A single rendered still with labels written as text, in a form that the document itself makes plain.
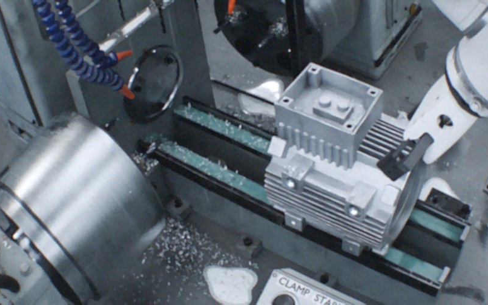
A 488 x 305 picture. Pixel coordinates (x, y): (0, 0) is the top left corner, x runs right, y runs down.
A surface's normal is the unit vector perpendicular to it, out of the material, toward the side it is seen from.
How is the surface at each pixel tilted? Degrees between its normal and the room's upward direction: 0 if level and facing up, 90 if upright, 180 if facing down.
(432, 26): 0
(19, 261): 0
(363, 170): 36
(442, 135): 88
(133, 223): 77
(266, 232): 90
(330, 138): 90
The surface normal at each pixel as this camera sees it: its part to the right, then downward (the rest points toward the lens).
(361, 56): -0.59, 0.63
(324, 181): -0.11, -0.68
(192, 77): 0.80, 0.37
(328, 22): 0.76, 0.21
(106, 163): 0.38, -0.33
